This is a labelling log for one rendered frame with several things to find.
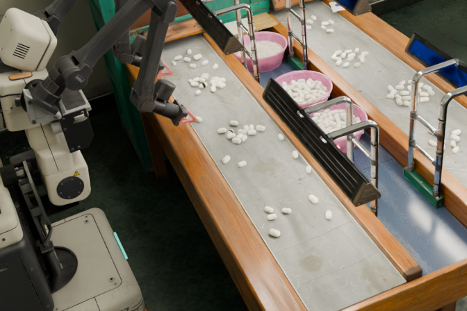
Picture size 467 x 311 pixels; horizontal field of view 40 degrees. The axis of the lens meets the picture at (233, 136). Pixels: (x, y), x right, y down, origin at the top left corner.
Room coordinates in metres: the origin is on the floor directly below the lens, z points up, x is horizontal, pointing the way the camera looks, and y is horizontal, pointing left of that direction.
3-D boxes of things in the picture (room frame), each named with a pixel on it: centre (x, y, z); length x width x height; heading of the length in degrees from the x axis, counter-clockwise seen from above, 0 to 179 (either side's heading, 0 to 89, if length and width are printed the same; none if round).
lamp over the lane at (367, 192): (1.56, -0.24, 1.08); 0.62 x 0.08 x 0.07; 16
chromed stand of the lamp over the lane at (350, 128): (1.58, -0.32, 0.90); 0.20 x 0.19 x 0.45; 16
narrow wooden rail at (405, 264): (2.10, -0.20, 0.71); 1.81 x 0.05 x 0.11; 16
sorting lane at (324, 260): (2.05, -0.03, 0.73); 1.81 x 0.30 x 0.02; 16
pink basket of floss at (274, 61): (2.73, -0.19, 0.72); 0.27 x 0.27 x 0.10
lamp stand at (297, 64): (2.62, -0.43, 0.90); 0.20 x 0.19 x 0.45; 16
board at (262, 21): (2.94, -0.13, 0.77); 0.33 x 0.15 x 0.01; 106
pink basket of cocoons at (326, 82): (2.31, -0.31, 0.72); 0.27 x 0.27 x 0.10
